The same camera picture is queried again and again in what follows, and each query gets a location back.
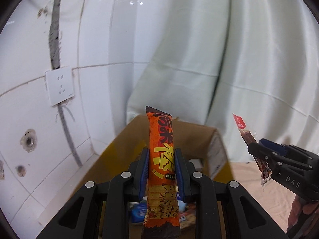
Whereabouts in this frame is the white wall socket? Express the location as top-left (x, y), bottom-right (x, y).
top-left (45, 66), bottom-right (75, 107)

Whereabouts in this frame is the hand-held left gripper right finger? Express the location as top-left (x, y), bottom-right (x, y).
top-left (174, 148), bottom-right (287, 239)

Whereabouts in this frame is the blue tissue pack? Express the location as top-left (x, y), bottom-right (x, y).
top-left (131, 201), bottom-right (149, 225)

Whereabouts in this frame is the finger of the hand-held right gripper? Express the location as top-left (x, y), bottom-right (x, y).
top-left (247, 142), bottom-right (309, 177)
top-left (258, 138), bottom-right (319, 161)

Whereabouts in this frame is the grey wall cable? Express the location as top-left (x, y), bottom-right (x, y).
top-left (48, 0), bottom-right (83, 168)

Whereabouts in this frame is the orange snack bar packet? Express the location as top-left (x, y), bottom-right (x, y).
top-left (141, 106), bottom-right (181, 239)

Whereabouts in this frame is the red snack packet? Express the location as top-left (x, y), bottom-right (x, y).
top-left (179, 202), bottom-right (197, 230)

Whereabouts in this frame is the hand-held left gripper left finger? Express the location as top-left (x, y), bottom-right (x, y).
top-left (36, 147), bottom-right (150, 239)

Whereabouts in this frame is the white curtain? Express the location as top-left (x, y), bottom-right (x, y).
top-left (126, 0), bottom-right (319, 163)

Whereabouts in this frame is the red sausage stick packet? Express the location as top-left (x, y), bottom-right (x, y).
top-left (232, 113), bottom-right (273, 191)

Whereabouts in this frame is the person's right hand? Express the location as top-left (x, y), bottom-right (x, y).
top-left (287, 194), bottom-right (319, 239)

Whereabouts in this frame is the brown cardboard box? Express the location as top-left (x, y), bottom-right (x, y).
top-left (81, 115), bottom-right (236, 239)

